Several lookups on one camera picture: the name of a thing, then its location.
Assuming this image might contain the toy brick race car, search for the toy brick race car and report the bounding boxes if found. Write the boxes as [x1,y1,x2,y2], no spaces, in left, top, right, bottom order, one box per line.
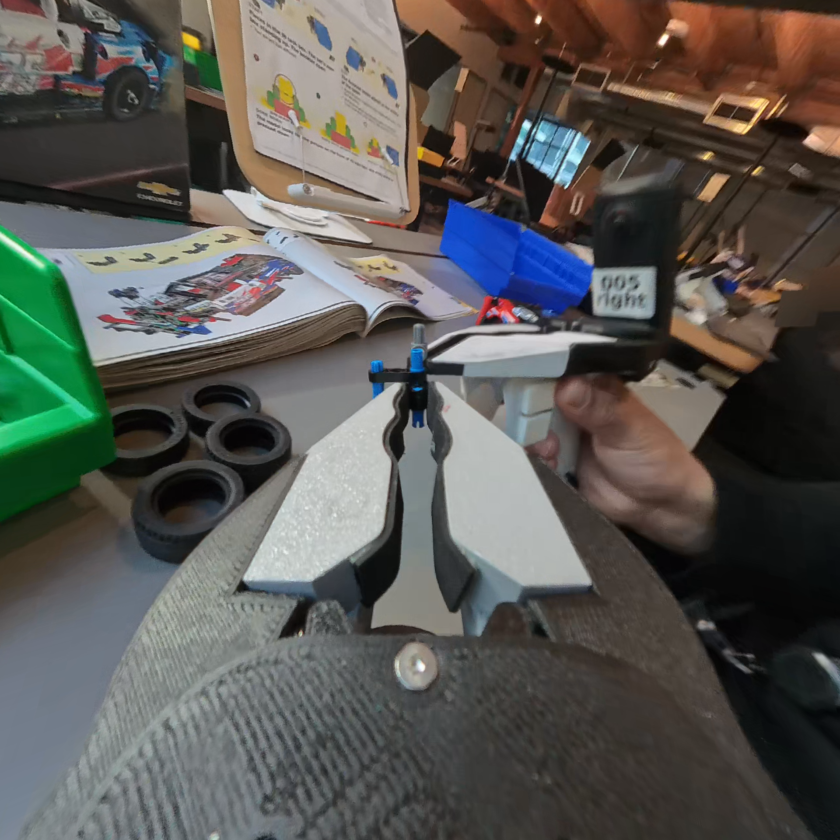
[476,295,544,327]

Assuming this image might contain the printed instruction sheet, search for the printed instruction sheet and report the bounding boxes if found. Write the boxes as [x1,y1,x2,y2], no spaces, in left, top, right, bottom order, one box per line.
[239,0,411,212]

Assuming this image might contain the grey desk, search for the grey desk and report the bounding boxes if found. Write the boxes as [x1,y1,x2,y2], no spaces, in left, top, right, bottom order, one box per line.
[0,197,729,837]

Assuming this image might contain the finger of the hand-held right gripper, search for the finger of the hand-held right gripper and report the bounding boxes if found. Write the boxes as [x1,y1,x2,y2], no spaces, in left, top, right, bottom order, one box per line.
[425,332,616,381]
[425,325,567,362]

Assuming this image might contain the blue storage bin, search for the blue storage bin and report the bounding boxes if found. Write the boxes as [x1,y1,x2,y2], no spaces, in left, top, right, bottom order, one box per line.
[438,200,595,315]

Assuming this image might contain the black brick assembly blue pins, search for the black brick assembly blue pins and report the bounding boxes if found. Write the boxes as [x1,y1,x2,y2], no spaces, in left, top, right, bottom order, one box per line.
[367,346,434,432]

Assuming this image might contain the open instruction booklet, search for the open instruction booklet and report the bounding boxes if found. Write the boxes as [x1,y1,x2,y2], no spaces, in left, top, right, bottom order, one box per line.
[39,225,479,392]

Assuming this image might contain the tan edged background desk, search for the tan edged background desk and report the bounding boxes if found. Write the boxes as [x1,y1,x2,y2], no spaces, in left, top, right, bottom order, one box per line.
[669,315,775,371]

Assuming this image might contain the person's right hand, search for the person's right hand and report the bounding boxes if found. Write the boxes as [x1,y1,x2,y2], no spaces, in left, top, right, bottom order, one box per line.
[527,374,721,553]

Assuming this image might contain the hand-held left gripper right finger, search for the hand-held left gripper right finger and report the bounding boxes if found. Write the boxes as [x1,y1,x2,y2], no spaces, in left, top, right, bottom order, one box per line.
[428,381,596,637]

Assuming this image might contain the person's right forearm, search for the person's right forearm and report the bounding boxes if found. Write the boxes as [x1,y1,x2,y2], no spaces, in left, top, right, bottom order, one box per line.
[689,328,840,592]

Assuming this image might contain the green storage bin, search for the green storage bin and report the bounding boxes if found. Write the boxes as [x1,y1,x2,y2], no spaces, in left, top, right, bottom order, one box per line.
[0,225,118,524]

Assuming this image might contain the black car set box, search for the black car set box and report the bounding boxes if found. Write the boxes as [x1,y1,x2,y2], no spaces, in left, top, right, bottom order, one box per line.
[0,0,193,222]

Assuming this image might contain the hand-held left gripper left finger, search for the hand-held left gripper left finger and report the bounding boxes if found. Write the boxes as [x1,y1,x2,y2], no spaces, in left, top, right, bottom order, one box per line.
[241,384,404,610]

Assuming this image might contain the black rubber toy tyre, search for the black rubber toy tyre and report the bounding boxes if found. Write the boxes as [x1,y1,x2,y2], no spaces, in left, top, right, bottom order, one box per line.
[180,381,262,437]
[205,412,293,490]
[101,403,191,476]
[131,459,245,565]

